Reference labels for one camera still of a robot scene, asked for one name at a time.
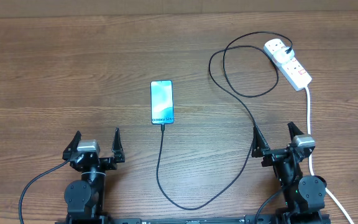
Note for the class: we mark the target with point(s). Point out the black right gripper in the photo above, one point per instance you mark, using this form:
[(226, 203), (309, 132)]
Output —
[(260, 145)]

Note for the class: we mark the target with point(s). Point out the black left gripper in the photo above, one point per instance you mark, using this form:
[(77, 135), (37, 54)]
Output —
[(109, 163)]

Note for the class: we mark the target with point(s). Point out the blue Samsung Galaxy smartphone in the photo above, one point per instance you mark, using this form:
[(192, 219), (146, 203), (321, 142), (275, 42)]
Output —
[(161, 98)]

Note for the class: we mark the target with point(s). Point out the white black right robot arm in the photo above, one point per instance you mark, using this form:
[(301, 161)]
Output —
[(304, 195)]

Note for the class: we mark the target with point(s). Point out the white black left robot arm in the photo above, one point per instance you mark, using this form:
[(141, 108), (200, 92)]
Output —
[(85, 197)]

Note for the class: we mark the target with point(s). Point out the white charger plug adapter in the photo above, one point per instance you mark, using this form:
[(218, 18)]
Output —
[(283, 55)]

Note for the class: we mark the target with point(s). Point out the white power extension strip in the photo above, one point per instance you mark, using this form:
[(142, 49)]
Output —
[(293, 71)]

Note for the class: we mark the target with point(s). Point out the brown cardboard backdrop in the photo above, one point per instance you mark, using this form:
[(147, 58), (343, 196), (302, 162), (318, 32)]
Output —
[(59, 8)]

